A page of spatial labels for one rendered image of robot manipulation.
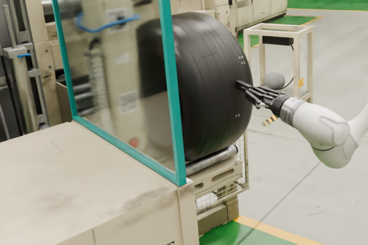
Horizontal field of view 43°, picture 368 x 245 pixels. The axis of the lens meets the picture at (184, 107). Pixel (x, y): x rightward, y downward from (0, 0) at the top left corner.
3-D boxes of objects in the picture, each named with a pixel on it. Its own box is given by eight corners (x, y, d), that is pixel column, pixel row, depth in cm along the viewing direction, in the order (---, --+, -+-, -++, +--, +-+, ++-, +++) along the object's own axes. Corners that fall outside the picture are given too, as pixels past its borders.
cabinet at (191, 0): (205, 66, 646) (199, -27, 602) (173, 62, 681) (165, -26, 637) (241, 50, 710) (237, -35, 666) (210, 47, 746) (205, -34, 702)
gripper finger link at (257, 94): (272, 108, 154) (270, 109, 153) (248, 96, 161) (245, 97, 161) (274, 97, 152) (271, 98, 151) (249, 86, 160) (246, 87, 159)
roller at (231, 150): (162, 178, 179) (168, 186, 176) (164, 170, 176) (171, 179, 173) (230, 149, 197) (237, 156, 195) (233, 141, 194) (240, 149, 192)
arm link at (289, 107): (293, 106, 140) (279, 99, 144) (290, 132, 144) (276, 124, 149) (312, 98, 145) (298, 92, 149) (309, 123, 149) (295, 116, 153)
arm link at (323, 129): (285, 120, 140) (299, 141, 149) (328, 141, 129) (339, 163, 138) (307, 93, 142) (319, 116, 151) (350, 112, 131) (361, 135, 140)
